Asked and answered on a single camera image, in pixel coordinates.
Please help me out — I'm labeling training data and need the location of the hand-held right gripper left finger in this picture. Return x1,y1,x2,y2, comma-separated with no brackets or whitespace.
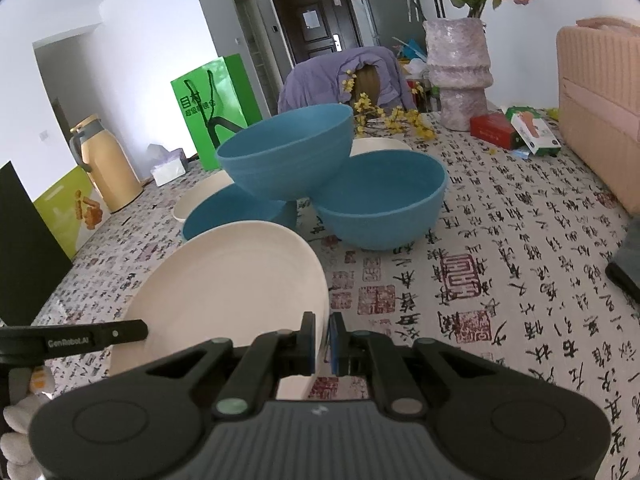
145,311,317,419

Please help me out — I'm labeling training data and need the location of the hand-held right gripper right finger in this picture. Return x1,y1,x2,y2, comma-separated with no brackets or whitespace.
329,311,501,419

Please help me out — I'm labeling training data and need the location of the cream plate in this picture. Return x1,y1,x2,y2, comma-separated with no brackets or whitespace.
172,170,236,223
107,220,331,401
350,136,413,158

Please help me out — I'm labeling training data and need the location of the blue bowl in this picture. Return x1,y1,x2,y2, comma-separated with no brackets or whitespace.
182,183,298,241
310,152,448,251
216,104,355,201

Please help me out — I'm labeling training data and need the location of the person's left hand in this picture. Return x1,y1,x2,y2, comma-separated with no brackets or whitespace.
0,394,51,480

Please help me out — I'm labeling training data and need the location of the black paper bag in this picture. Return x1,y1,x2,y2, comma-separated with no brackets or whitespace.
0,161,73,328

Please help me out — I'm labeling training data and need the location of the yellow-green snack box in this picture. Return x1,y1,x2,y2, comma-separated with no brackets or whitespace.
34,166,112,261

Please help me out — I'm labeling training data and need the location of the yellow thermos jug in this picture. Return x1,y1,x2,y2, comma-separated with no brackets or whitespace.
70,114,143,213

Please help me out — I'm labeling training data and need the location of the calligraphy print tablecloth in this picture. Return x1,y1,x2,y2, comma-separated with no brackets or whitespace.
30,107,640,480

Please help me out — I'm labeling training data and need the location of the tissue pack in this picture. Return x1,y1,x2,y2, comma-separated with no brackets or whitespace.
146,144,188,187

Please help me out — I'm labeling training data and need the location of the yellow flower branch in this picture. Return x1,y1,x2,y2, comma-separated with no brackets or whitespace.
340,77,436,141

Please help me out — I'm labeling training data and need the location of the green paper bag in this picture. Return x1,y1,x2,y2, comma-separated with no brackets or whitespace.
170,54,249,171

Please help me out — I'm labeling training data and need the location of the wooden chair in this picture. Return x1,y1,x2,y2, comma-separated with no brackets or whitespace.
352,64,381,111

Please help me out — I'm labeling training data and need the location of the red box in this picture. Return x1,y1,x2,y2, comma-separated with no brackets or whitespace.
470,111,521,150

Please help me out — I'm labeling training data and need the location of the purple jacket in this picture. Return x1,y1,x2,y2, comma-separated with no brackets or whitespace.
277,46,413,116

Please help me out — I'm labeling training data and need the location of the white and green box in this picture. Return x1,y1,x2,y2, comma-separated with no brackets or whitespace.
510,110,561,157

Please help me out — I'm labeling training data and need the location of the pale purple vase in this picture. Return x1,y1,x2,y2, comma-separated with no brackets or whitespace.
422,17,494,131

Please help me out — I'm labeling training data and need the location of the dark grey object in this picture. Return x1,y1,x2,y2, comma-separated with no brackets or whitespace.
605,237,640,306

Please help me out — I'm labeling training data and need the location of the dark brown door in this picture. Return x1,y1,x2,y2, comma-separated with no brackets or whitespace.
271,0,363,66

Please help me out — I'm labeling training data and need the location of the grey refrigerator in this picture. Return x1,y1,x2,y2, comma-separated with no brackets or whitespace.
352,0,428,53

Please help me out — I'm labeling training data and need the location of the pink ribbed case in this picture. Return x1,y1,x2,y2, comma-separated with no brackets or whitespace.
556,16,640,216

